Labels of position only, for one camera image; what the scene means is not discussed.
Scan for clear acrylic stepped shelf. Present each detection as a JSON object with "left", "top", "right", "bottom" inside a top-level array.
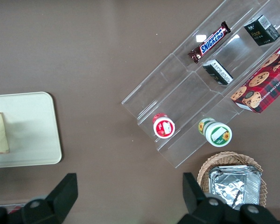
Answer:
[
  {"left": 121, "top": 53, "right": 246, "bottom": 169},
  {"left": 172, "top": 0, "right": 280, "bottom": 95}
]

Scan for red tartan cookie box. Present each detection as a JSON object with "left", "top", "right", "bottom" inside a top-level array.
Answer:
[{"left": 230, "top": 39, "right": 280, "bottom": 114}]

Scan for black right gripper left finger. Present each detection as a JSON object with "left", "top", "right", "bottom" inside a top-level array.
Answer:
[{"left": 20, "top": 172, "right": 79, "bottom": 224}]

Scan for beige plastic tray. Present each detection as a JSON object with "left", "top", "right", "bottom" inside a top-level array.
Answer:
[{"left": 0, "top": 91, "right": 63, "bottom": 169}]

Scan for aluminium foil containers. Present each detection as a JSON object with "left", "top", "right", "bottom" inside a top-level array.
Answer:
[{"left": 208, "top": 165, "right": 262, "bottom": 211}]

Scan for small black Face box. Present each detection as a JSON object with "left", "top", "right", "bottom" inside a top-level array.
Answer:
[{"left": 243, "top": 14, "right": 280, "bottom": 47}]

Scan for red lid yogurt cup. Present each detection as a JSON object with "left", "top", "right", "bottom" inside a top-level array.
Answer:
[{"left": 152, "top": 112, "right": 176, "bottom": 140}]

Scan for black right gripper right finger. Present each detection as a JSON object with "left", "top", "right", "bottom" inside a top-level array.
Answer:
[{"left": 182, "top": 172, "right": 242, "bottom": 224}]

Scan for light wicker basket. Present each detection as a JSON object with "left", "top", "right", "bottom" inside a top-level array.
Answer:
[{"left": 196, "top": 151, "right": 268, "bottom": 211}]

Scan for green lid yogurt cup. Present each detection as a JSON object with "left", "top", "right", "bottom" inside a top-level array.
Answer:
[{"left": 197, "top": 117, "right": 233, "bottom": 148}]

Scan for Snickers chocolate bar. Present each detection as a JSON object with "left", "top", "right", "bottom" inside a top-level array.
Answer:
[{"left": 187, "top": 21, "right": 232, "bottom": 64}]

